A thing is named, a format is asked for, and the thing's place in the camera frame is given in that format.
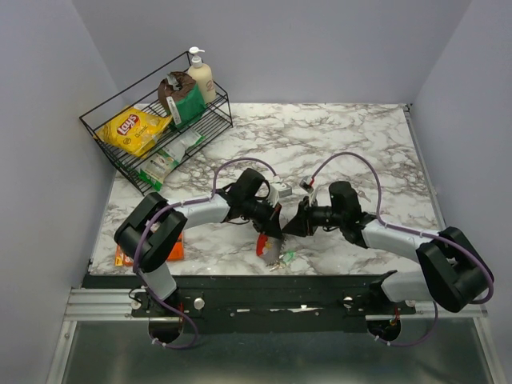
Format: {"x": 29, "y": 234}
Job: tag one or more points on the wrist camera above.
{"x": 307, "y": 184}
{"x": 278, "y": 190}

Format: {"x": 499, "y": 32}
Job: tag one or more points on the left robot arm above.
{"x": 150, "y": 232}

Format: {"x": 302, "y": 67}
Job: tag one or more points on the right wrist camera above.
{"x": 307, "y": 184}

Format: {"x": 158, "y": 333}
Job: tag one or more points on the green white snack packet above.
{"x": 155, "y": 170}

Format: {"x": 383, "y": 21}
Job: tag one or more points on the white green flat packet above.
{"x": 186, "y": 141}

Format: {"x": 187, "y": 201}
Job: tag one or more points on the green key tag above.
{"x": 287, "y": 258}

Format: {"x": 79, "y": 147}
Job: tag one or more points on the black wire rack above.
{"x": 143, "y": 95}

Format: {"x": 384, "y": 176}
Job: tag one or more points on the brown and green bag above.
{"x": 181, "y": 99}

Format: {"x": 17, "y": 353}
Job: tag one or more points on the yellow Lays chips bag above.
{"x": 134, "y": 131}

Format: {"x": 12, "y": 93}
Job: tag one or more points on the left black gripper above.
{"x": 270, "y": 226}

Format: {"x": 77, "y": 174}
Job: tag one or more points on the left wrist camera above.
{"x": 278, "y": 190}

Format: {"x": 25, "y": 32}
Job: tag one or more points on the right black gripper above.
{"x": 302, "y": 223}

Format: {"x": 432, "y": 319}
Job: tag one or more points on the cream lotion pump bottle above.
{"x": 202, "y": 74}

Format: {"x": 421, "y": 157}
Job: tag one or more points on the orange box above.
{"x": 176, "y": 254}

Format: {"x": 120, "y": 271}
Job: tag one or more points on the steel key organizer red handle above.
{"x": 269, "y": 249}

